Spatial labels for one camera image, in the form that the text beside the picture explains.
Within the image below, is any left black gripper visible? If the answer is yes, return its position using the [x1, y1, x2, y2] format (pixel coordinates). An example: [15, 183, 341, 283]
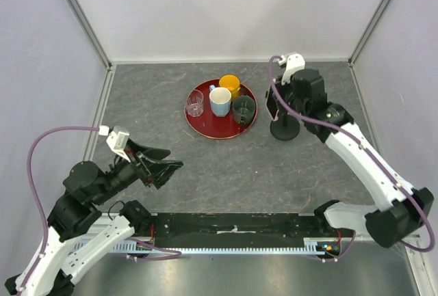
[93, 137, 185, 205]

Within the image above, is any black phone stand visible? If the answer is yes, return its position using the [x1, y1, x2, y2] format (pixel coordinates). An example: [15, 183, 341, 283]
[270, 110, 300, 142]

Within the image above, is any phone with pink case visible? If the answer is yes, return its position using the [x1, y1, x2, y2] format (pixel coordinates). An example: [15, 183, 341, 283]
[266, 87, 279, 122]

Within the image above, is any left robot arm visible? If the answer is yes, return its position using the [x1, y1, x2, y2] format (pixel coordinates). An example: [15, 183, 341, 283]
[5, 136, 183, 295]

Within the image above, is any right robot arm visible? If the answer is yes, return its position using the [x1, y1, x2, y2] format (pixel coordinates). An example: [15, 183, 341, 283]
[266, 68, 436, 252]

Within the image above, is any dark green glass mug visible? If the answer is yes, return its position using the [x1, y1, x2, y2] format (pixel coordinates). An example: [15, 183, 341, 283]
[232, 96, 256, 126]

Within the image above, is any yellow mug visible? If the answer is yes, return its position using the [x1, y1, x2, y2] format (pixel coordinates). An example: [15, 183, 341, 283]
[219, 75, 240, 101]

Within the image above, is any light blue mug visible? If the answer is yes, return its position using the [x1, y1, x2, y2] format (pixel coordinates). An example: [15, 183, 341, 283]
[209, 85, 231, 117]

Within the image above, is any clear plastic cup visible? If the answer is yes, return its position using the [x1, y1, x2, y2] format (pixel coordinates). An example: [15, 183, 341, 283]
[185, 89, 204, 117]

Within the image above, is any red round tray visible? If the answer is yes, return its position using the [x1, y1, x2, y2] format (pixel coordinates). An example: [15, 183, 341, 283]
[184, 79, 257, 139]

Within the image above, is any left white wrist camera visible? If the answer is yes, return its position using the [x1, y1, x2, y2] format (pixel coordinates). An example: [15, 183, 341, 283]
[99, 125, 131, 163]

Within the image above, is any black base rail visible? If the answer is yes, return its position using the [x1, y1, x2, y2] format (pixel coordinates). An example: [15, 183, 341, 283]
[139, 213, 353, 249]

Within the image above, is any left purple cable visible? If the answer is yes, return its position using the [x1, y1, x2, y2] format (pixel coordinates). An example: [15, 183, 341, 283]
[15, 125, 103, 292]

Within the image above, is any slotted cable duct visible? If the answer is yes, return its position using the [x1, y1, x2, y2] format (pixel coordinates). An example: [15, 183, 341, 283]
[73, 237, 342, 255]

